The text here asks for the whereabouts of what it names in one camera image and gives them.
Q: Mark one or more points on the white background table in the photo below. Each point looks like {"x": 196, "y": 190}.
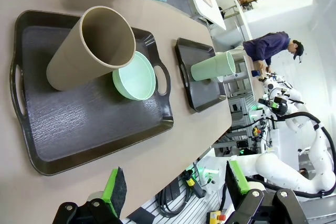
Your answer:
{"x": 207, "y": 11}

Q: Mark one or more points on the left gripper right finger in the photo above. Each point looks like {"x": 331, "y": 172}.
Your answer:
{"x": 236, "y": 182}

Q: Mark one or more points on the aluminium frame rack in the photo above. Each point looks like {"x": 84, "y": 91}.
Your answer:
{"x": 240, "y": 98}

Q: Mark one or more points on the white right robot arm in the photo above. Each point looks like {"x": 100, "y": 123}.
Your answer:
{"x": 273, "y": 166}

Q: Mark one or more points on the mint green bowl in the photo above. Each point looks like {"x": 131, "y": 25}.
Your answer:
{"x": 136, "y": 79}

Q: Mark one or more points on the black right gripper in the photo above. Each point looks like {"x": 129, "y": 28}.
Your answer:
{"x": 281, "y": 106}

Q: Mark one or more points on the tall tan cup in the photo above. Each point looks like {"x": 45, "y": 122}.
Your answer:
{"x": 68, "y": 58}

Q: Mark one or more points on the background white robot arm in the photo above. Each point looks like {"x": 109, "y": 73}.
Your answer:
{"x": 270, "y": 85}

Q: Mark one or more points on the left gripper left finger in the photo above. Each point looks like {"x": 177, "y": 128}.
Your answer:
{"x": 115, "y": 195}

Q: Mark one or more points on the background person in navy jacket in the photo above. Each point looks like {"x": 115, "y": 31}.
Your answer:
{"x": 265, "y": 45}

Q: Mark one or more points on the white control cabinet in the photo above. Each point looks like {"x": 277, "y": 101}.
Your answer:
{"x": 284, "y": 148}

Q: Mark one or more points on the small dark tray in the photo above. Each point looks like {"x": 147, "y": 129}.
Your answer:
{"x": 204, "y": 95}

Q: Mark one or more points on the background wooden workbench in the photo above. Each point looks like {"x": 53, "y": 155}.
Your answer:
{"x": 249, "y": 79}

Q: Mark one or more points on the small blue box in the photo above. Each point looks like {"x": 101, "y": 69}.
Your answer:
{"x": 254, "y": 73}

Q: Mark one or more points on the white bowl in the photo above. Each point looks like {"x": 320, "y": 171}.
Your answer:
{"x": 220, "y": 78}

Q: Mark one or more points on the black square plate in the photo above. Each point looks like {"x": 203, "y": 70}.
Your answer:
{"x": 140, "y": 216}

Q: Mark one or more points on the pale green cup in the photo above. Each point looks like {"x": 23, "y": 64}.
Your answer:
{"x": 207, "y": 68}

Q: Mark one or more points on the yellow emergency stop box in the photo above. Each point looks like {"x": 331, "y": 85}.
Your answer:
{"x": 214, "y": 216}

